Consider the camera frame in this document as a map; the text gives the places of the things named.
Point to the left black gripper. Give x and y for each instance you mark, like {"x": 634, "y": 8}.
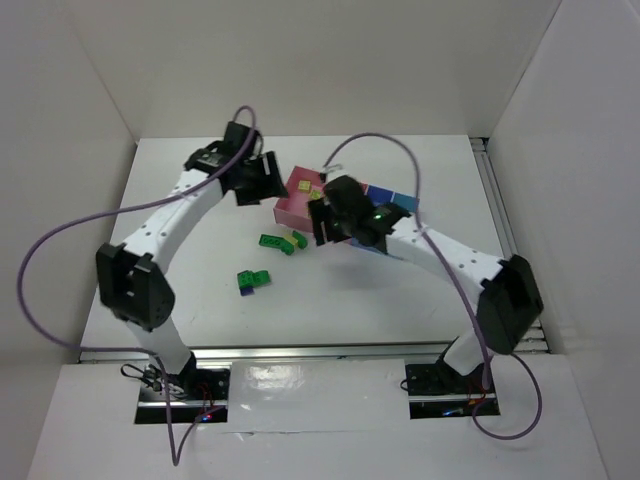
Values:
{"x": 265, "y": 176}

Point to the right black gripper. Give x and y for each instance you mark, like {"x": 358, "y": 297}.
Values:
{"x": 320, "y": 223}

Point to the light yellow lego brick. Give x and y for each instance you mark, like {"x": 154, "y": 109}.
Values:
{"x": 304, "y": 185}

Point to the pink and blue compartment tray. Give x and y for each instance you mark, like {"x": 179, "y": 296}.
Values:
{"x": 292, "y": 212}

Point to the green and blue lego stack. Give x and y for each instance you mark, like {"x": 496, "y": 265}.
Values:
{"x": 248, "y": 281}

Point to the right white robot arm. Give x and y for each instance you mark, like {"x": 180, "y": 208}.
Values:
{"x": 502, "y": 294}

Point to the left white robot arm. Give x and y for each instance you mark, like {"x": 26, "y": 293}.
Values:
{"x": 132, "y": 279}

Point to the green yellow lego cluster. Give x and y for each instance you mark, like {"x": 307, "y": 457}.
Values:
{"x": 294, "y": 241}

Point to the green long lego brick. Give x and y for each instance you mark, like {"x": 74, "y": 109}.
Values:
{"x": 270, "y": 241}

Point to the aluminium rail front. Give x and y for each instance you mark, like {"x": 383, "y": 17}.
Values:
{"x": 290, "y": 352}

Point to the aluminium rail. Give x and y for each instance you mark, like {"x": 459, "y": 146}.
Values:
{"x": 290, "y": 352}
{"x": 505, "y": 225}

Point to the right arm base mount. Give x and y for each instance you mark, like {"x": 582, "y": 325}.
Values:
{"x": 436, "y": 391}

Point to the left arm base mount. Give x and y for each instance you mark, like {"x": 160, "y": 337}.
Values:
{"x": 208, "y": 398}

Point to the aluminium rail right side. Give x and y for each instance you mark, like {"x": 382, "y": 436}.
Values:
{"x": 505, "y": 225}

